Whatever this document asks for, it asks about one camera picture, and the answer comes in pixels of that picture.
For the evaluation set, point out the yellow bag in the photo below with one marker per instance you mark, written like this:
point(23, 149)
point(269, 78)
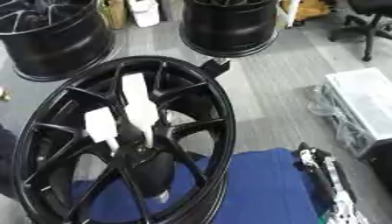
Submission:
point(309, 8)

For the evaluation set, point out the tan cardboard box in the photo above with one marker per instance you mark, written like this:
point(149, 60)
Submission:
point(116, 13)

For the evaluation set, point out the black stand bracket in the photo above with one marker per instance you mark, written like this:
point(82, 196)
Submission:
point(216, 66)

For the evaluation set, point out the black cabinet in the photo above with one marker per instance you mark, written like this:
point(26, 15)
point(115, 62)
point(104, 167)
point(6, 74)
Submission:
point(380, 166)

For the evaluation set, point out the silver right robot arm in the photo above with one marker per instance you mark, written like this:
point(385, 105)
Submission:
point(347, 214)

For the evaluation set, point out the small white pin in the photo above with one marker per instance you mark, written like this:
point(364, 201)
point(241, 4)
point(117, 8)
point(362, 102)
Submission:
point(101, 125)

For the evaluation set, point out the black spoked wheel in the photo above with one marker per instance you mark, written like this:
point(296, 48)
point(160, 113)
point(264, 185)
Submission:
point(214, 96)

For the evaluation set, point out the small brass object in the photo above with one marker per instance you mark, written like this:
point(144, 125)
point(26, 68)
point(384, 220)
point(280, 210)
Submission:
point(4, 94)

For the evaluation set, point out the black office chair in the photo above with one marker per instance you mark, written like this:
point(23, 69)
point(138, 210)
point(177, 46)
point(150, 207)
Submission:
point(368, 26)

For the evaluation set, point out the black wheel rim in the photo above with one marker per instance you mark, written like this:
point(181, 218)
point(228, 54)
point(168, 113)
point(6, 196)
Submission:
point(229, 29)
point(61, 46)

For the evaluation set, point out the white container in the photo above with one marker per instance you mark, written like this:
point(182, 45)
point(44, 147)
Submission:
point(145, 13)

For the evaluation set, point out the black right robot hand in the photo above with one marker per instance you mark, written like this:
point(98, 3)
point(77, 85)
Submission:
point(319, 172)

